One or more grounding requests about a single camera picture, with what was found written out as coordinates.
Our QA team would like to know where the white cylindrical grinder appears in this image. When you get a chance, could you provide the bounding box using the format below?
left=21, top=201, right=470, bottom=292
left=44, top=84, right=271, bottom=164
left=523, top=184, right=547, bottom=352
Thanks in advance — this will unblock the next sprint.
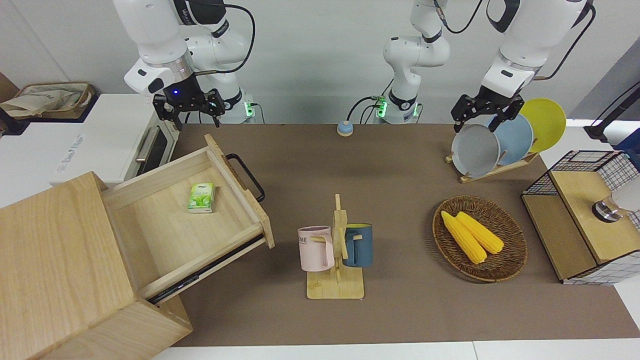
left=592, top=179, right=640, bottom=224

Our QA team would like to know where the blue object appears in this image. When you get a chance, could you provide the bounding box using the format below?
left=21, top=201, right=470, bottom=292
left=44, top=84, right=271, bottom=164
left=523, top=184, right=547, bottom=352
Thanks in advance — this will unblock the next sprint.
left=615, top=128, right=640, bottom=167

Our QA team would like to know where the wooden plate rack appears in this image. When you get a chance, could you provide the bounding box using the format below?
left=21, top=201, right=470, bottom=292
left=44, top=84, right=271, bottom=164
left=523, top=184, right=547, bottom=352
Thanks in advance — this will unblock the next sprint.
left=444, top=151, right=541, bottom=185

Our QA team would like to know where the yellow plate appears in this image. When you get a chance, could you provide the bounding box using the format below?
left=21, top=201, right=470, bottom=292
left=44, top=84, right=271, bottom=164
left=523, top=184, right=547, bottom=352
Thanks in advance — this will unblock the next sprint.
left=518, top=97, right=568, bottom=154

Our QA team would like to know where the brown table mat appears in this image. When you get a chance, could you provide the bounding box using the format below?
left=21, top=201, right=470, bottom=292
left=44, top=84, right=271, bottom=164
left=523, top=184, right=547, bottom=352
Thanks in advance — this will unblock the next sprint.
left=170, top=123, right=640, bottom=348

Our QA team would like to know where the brown wicker basket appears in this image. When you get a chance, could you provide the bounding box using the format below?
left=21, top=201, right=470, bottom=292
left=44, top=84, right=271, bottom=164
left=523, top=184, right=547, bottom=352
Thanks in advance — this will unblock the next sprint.
left=432, top=195, right=529, bottom=284

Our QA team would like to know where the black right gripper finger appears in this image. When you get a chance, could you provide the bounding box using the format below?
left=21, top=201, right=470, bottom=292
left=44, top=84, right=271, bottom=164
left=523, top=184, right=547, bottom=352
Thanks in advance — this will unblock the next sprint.
left=152, top=93, right=182, bottom=133
left=206, top=88, right=226, bottom=129

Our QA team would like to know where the light blue plate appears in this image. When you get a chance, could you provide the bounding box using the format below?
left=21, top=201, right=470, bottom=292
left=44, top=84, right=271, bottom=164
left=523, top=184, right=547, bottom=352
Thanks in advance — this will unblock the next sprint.
left=487, top=113, right=535, bottom=166

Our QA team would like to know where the dark blue mug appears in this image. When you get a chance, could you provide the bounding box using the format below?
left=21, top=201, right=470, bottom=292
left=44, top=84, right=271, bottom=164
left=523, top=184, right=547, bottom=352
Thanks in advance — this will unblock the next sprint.
left=342, top=223, right=374, bottom=269

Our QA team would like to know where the black left arm shoulder cable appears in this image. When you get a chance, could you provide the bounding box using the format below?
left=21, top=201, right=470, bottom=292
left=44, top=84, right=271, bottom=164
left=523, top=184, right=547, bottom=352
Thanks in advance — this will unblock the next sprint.
left=434, top=0, right=484, bottom=35

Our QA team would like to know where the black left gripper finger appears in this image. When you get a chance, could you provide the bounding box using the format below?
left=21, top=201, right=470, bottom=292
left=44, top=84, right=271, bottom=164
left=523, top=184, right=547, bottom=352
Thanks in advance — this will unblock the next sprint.
left=451, top=94, right=476, bottom=134
left=489, top=99, right=525, bottom=133

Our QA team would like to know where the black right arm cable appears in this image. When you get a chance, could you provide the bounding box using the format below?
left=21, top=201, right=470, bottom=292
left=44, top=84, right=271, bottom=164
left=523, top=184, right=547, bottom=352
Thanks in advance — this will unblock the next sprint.
left=194, top=2, right=256, bottom=77

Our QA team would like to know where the green tissue pack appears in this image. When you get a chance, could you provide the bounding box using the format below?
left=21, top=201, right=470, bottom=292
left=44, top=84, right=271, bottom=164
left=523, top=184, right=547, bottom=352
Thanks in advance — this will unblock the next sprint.
left=187, top=182, right=216, bottom=215

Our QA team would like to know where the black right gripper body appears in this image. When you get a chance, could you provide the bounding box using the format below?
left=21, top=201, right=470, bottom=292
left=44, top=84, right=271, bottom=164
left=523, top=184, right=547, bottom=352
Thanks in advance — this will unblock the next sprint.
left=164, top=69, right=209, bottom=112

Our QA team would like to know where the white toaster oven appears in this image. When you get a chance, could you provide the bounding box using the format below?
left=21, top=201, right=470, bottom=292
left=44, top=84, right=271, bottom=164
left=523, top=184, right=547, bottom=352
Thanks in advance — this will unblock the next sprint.
left=50, top=93, right=180, bottom=187

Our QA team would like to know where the light wooden cabinet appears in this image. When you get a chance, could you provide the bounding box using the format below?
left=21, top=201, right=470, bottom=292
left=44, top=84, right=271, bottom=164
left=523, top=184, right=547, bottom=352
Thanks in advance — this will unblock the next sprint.
left=0, top=171, right=194, bottom=360

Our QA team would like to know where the yellow corn cob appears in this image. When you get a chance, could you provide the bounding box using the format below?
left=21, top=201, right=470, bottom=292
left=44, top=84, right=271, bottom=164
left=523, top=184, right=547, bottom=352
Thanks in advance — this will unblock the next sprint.
left=440, top=210, right=488, bottom=265
left=455, top=211, right=505, bottom=255

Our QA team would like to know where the black left base cable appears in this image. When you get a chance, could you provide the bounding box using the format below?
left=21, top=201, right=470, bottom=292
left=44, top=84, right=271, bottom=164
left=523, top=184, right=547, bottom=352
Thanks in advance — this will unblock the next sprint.
left=347, top=77, right=396, bottom=125

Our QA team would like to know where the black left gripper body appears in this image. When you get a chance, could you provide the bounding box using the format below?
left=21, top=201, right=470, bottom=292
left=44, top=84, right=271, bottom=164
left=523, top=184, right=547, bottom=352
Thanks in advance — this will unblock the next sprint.
left=467, top=85, right=524, bottom=115

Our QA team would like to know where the wooden drawer with black handle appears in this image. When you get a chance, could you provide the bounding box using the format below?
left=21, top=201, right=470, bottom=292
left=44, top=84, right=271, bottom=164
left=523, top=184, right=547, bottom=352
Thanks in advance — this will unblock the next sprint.
left=101, top=133, right=276, bottom=305

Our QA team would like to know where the wire grid wooden shelf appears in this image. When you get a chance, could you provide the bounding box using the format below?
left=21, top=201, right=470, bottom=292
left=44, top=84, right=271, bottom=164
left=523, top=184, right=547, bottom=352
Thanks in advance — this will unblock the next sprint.
left=520, top=149, right=640, bottom=286

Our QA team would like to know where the grey plate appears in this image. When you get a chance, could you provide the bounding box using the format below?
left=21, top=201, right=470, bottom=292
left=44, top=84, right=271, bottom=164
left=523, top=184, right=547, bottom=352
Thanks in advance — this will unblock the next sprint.
left=451, top=123, right=501, bottom=179

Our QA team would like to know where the wooden mug rack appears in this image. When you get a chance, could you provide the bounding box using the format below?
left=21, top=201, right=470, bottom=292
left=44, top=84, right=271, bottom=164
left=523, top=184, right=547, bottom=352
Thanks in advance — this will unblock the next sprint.
left=306, top=193, right=365, bottom=301

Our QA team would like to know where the beige cloth bag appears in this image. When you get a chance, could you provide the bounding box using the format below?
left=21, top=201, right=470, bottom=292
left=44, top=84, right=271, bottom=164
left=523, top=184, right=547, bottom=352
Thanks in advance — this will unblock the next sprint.
left=0, top=84, right=90, bottom=119

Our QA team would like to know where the pink mug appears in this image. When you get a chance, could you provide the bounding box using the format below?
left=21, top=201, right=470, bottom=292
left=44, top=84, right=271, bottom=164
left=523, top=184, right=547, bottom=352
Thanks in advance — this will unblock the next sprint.
left=297, top=225, right=336, bottom=273

